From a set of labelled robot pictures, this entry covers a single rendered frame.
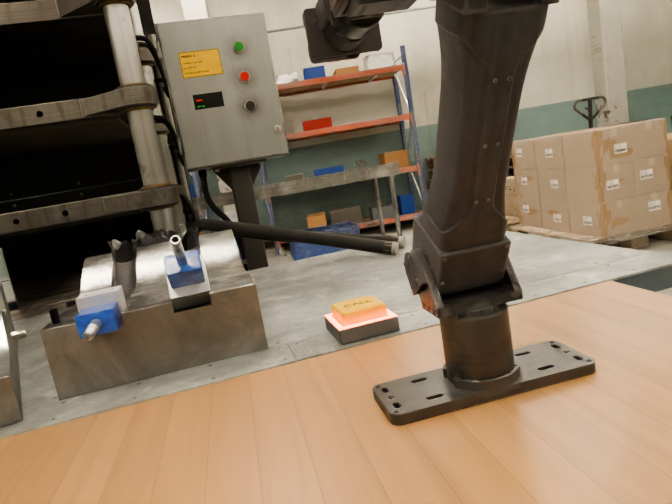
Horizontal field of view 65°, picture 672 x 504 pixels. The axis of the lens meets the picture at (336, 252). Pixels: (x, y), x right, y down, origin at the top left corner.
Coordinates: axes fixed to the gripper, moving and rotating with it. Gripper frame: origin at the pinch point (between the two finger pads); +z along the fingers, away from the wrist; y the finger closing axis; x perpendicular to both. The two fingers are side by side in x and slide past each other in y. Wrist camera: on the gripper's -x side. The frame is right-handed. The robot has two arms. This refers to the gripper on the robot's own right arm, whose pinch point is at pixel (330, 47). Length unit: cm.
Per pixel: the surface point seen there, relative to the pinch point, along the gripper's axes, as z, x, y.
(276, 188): 342, 21, -19
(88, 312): -17, 30, 38
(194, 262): -15.4, 26.5, 25.2
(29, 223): 65, 17, 69
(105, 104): 61, -8, 44
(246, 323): -13.2, 35.9, 20.5
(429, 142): 634, -4, -268
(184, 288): -12.9, 29.7, 27.3
